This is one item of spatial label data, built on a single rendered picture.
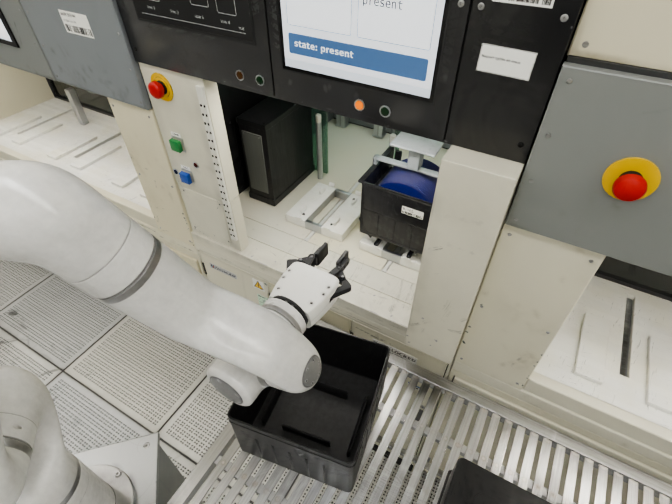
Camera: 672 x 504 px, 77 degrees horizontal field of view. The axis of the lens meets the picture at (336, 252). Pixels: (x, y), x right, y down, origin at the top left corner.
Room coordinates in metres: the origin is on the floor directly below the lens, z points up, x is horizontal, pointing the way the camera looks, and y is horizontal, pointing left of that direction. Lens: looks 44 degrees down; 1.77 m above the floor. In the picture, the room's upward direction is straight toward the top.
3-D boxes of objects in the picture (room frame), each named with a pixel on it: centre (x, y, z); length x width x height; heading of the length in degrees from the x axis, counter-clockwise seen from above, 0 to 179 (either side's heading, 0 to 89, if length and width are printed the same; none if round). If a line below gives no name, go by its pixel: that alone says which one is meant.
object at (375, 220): (0.97, -0.21, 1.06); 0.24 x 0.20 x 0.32; 60
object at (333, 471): (0.46, 0.05, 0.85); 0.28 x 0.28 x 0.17; 70
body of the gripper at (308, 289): (0.48, 0.06, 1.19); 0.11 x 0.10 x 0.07; 151
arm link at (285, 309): (0.43, 0.09, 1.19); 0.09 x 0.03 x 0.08; 61
